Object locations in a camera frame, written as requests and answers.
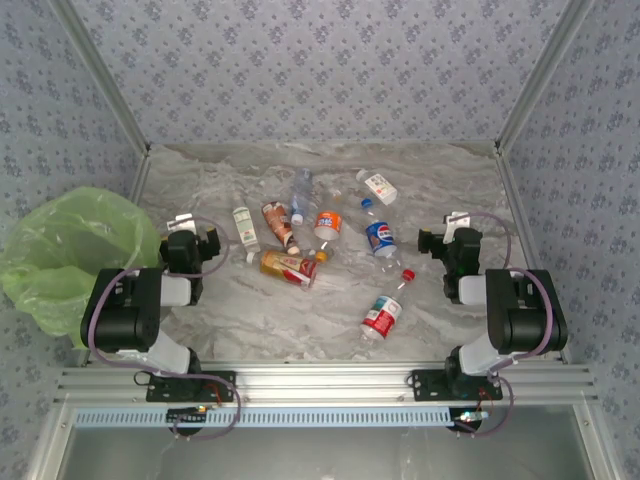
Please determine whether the clear plastic bottle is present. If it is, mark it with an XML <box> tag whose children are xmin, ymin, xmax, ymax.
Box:
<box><xmin>314</xmin><ymin>182</ymin><xmax>349</xmax><ymax>209</ymax></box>

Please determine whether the grey metal lower panel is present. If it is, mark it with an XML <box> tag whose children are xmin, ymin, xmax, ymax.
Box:
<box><xmin>64</xmin><ymin>424</ymin><xmax>596</xmax><ymax>480</ymax></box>

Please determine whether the yellow red label bottle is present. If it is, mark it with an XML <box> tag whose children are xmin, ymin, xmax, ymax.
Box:
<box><xmin>258</xmin><ymin>249</ymin><xmax>320</xmax><ymax>292</ymax></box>

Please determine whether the wide aluminium mounting rail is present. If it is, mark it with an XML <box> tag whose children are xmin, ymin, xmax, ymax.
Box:
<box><xmin>53</xmin><ymin>363</ymin><xmax>600</xmax><ymax>405</ymax></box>

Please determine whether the aluminium side rail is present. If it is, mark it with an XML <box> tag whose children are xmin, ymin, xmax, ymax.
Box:
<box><xmin>493</xmin><ymin>142</ymin><xmax>574</xmax><ymax>365</ymax></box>
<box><xmin>124</xmin><ymin>149</ymin><xmax>152</xmax><ymax>214</ymax></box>

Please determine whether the small black controller board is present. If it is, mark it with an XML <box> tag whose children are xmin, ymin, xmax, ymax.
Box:
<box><xmin>167</xmin><ymin>405</ymin><xmax>209</xmax><ymax>426</ymax></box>
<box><xmin>449</xmin><ymin>408</ymin><xmax>489</xmax><ymax>432</ymax></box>

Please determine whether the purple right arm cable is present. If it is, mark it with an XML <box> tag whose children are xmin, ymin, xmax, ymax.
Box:
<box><xmin>452</xmin><ymin>212</ymin><xmax>557</xmax><ymax>440</ymax></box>

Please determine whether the clear bottle blue label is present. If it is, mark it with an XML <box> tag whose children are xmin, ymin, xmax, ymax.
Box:
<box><xmin>289</xmin><ymin>167</ymin><xmax>315</xmax><ymax>226</ymax></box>

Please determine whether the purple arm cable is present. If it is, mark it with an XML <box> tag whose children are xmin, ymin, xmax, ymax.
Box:
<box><xmin>86</xmin><ymin>215</ymin><xmax>242</xmax><ymax>442</ymax></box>
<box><xmin>452</xmin><ymin>212</ymin><xmax>557</xmax><ymax>440</ymax></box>

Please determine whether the slotted light blue cable duct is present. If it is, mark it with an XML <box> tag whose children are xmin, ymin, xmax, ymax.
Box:
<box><xmin>73</xmin><ymin>405</ymin><xmax>484</xmax><ymax>429</ymax></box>

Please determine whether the blue cola label bottle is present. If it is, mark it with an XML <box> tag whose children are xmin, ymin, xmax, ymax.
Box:
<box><xmin>363</xmin><ymin>209</ymin><xmax>404</xmax><ymax>274</ymax></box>

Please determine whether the white bottle white cap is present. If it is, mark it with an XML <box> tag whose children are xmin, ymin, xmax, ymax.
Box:
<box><xmin>355</xmin><ymin>168</ymin><xmax>399</xmax><ymax>207</ymax></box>

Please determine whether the clear bottle green white label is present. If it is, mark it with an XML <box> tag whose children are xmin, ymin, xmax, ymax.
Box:
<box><xmin>231</xmin><ymin>206</ymin><xmax>262</xmax><ymax>264</ymax></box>

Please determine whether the red label bottle red cap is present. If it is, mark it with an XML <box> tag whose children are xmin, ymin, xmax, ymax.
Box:
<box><xmin>358</xmin><ymin>268</ymin><xmax>417</xmax><ymax>347</ymax></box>

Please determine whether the bin with green liner bag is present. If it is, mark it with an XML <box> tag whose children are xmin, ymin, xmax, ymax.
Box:
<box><xmin>0</xmin><ymin>186</ymin><xmax>164</xmax><ymax>351</ymax></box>

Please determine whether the white bottle orange label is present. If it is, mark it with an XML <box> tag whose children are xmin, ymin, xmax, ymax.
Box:
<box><xmin>313</xmin><ymin>209</ymin><xmax>344</xmax><ymax>241</ymax></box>

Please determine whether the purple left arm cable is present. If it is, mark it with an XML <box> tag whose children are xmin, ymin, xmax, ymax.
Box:
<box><xmin>86</xmin><ymin>215</ymin><xmax>242</xmax><ymax>442</ymax></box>

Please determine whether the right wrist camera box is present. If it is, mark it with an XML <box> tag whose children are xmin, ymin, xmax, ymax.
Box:
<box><xmin>443</xmin><ymin>211</ymin><xmax>472</xmax><ymax>240</ymax></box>

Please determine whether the aluminium frame post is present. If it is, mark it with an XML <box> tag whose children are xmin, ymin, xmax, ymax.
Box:
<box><xmin>494</xmin><ymin>0</ymin><xmax>599</xmax><ymax>154</ymax></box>
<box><xmin>49</xmin><ymin>0</ymin><xmax>152</xmax><ymax>154</ymax></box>

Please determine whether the brown coffee drink bottle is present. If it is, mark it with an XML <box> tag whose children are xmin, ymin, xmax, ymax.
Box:
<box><xmin>260</xmin><ymin>200</ymin><xmax>300</xmax><ymax>255</ymax></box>

